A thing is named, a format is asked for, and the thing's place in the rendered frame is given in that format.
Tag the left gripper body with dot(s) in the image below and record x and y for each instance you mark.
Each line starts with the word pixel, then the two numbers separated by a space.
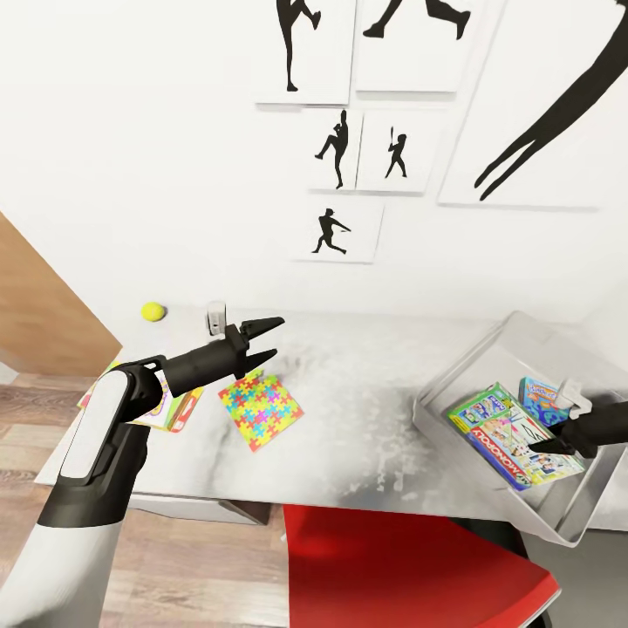
pixel 220 359

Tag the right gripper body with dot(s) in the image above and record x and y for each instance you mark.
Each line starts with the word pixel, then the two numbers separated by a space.
pixel 602 426

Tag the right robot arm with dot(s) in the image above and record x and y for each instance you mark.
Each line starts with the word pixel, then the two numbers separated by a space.
pixel 587 427

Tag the tennis ball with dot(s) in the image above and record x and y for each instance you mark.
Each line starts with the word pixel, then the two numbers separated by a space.
pixel 152 311

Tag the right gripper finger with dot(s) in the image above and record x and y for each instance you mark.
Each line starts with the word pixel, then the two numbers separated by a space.
pixel 559 445
pixel 557 428

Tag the board game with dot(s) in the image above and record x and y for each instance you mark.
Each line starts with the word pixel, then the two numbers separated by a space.
pixel 171 415
pixel 503 429
pixel 539 398

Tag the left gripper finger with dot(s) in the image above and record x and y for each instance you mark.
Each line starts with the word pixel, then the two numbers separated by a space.
pixel 255 360
pixel 256 327

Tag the jigsaw puzzle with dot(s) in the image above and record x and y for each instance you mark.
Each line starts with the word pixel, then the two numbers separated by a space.
pixel 261 412

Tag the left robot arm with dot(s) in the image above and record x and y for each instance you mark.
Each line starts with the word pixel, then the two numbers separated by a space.
pixel 61 576

